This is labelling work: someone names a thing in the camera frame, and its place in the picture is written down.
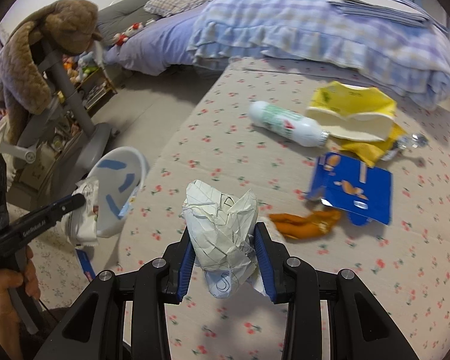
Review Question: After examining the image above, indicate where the white snack wrapper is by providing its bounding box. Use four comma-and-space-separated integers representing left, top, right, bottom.
61, 176, 99, 248

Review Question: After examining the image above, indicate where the white paper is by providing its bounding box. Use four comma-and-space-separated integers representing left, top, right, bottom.
182, 180, 266, 299

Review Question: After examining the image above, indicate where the yellow tissue pack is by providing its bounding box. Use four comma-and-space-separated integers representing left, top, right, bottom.
305, 81, 397, 141

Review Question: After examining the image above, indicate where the yellow wrapper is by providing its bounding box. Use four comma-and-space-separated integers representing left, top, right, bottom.
338, 124, 428, 167

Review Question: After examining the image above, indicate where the white plastic trash bin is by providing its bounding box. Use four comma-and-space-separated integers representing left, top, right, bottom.
86, 146, 149, 240

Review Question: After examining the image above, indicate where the person's left hand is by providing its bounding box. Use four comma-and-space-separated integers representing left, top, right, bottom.
0, 246, 40, 359

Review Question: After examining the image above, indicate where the blue flat box on floor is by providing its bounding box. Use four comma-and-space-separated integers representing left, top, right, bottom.
75, 249, 96, 282

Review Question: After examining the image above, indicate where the cherry print bed sheet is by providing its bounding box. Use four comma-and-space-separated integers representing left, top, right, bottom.
116, 56, 450, 360

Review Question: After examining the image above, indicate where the orange snack wrapper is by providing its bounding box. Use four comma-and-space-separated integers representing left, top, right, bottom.
269, 208, 341, 240

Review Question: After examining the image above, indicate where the wooden toy shelf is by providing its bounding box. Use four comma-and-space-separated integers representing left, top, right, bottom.
62, 51, 117, 113

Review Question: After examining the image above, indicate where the blue snack box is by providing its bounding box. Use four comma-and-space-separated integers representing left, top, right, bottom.
305, 152, 393, 227

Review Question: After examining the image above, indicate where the red white plush toy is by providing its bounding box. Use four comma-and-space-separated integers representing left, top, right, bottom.
113, 22, 144, 47

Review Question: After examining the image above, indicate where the purple bed sheet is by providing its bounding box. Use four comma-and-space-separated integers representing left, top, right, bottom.
104, 3, 208, 77

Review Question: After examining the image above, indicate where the white green plastic bottle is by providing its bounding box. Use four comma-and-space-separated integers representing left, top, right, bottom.
248, 101, 329, 148

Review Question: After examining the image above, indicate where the blue plaid ruffled quilt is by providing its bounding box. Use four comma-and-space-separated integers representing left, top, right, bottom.
187, 0, 450, 110

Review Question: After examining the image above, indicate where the folded blue bedding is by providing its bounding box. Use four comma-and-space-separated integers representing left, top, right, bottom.
328, 0, 449, 34

